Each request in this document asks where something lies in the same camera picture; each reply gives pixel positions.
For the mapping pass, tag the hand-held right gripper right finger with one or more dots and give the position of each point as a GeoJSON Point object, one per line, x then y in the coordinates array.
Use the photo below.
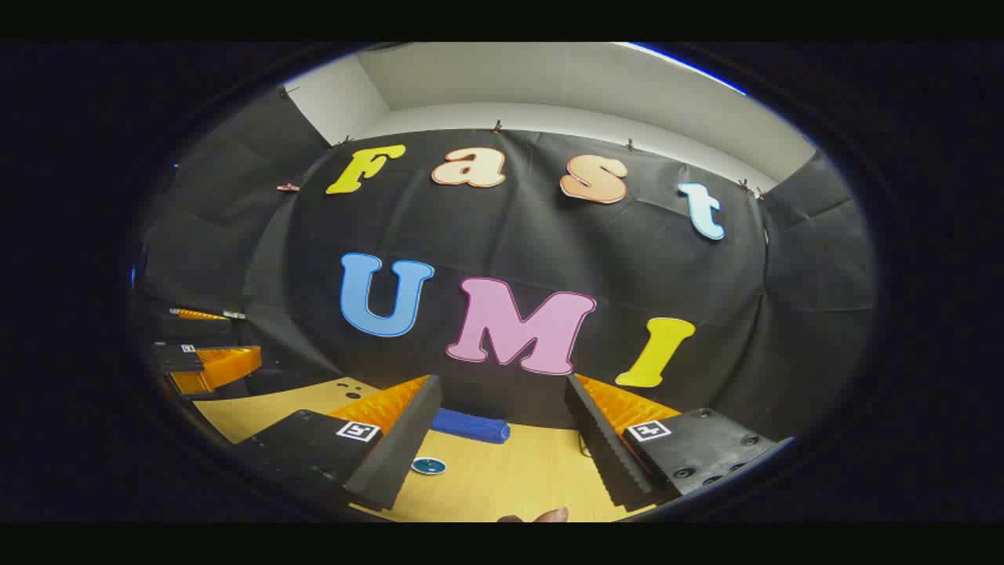
{"type": "Point", "coordinates": [608, 455]}

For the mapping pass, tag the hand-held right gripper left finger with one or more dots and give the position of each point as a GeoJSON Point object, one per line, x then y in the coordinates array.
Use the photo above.
{"type": "Point", "coordinates": [392, 455]}

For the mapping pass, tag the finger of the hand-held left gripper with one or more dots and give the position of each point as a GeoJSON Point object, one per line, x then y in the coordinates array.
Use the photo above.
{"type": "Point", "coordinates": [223, 365]}
{"type": "Point", "coordinates": [196, 315]}

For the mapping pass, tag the blue folded towel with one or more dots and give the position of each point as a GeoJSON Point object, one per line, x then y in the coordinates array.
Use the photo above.
{"type": "Point", "coordinates": [471, 426]}

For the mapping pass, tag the black backdrop cloth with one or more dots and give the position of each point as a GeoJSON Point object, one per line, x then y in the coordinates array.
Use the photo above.
{"type": "Point", "coordinates": [486, 227]}

